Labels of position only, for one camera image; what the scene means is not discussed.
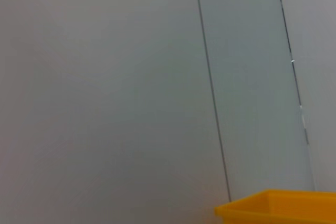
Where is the yellow plastic bin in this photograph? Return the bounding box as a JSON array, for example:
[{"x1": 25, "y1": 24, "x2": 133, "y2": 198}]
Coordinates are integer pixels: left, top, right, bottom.
[{"x1": 214, "y1": 189, "x2": 336, "y2": 224}]

